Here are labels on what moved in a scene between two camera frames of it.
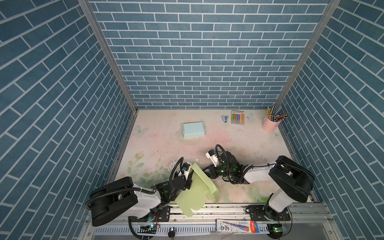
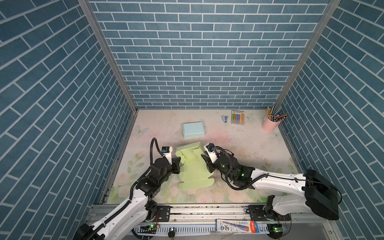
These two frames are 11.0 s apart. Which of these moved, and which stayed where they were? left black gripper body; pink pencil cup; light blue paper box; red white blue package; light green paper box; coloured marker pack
Moved: light green paper box; left black gripper body
Stayed: coloured marker pack; light blue paper box; red white blue package; pink pencil cup
